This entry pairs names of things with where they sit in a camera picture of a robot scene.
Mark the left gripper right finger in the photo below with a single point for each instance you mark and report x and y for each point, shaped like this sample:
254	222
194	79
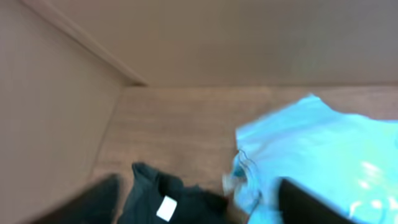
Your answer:
296	206

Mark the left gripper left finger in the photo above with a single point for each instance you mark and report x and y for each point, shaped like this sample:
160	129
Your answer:
95	205

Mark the light blue printed t-shirt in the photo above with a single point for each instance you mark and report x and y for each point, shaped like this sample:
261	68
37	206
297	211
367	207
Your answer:
347	161

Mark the black folded t-shirt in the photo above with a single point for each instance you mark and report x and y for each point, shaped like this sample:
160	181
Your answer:
158	197

